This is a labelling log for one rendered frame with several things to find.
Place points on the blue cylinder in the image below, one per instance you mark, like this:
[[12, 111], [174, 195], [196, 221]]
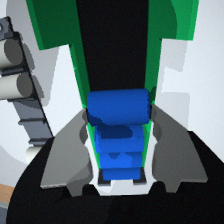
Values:
[[118, 107], [121, 173], [118, 139], [120, 160]]

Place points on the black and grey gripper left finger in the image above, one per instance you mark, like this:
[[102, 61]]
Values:
[[58, 171]]

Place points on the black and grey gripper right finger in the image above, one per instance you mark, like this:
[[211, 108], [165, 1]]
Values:
[[185, 163]]

